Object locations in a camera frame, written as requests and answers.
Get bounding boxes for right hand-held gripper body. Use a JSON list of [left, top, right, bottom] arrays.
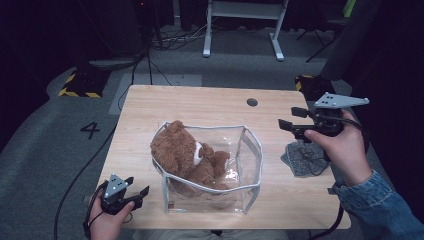
[[292, 92, 371, 142]]

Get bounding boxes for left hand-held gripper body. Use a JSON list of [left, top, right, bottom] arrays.
[[100, 172, 137, 216]]

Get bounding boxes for grey knitted cloth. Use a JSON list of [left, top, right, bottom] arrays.
[[280, 139, 332, 178]]

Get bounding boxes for brown teddy bear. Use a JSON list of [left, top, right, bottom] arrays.
[[150, 120, 232, 192]]

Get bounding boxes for clear plastic bag white trim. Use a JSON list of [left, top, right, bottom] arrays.
[[150, 121, 265, 215]]

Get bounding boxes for person's left hand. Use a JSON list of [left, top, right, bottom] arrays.
[[87, 189, 136, 240]]

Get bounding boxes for person's right hand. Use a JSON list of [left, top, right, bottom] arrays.
[[303, 109, 373, 188]]

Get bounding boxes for black yellow striped floor base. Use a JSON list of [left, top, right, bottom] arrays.
[[58, 68, 112, 99], [294, 74, 340, 103]]

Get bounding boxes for black tripod legs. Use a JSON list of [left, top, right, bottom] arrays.
[[295, 28, 338, 64]]

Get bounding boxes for grey padded column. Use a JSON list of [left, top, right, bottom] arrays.
[[319, 0, 383, 82]]

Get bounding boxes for person's beige trouser legs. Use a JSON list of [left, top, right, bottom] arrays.
[[132, 229, 288, 240]]

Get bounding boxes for green object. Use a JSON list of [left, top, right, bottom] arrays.
[[343, 0, 358, 19]]

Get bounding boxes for grey flat stand base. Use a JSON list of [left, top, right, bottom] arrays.
[[88, 49, 148, 72]]

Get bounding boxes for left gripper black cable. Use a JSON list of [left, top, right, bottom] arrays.
[[82, 181, 110, 240]]

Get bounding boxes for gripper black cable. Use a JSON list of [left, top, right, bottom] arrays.
[[308, 114, 369, 240], [82, 181, 110, 240]]

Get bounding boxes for long black floor cable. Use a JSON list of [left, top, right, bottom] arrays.
[[53, 124, 118, 240]]

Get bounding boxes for thin black floor cable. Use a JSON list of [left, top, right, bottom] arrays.
[[116, 58, 173, 113]]

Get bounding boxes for white desk frame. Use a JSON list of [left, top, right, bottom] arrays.
[[202, 0, 290, 62]]

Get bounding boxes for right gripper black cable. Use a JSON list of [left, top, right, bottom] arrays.
[[308, 114, 369, 240]]

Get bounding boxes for tangle of floor cables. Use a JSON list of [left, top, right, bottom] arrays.
[[146, 18, 214, 52]]

